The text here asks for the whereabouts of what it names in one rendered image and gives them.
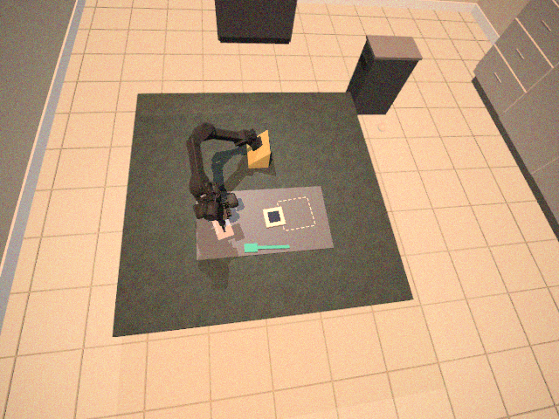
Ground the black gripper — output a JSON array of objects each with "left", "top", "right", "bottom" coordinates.
[{"left": 193, "top": 193, "right": 238, "bottom": 219}]

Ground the cream square tile with dark square center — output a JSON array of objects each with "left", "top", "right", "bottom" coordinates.
[{"left": 263, "top": 207, "right": 286, "bottom": 228}]

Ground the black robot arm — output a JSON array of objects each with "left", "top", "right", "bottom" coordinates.
[{"left": 185, "top": 122, "right": 263, "bottom": 222}]

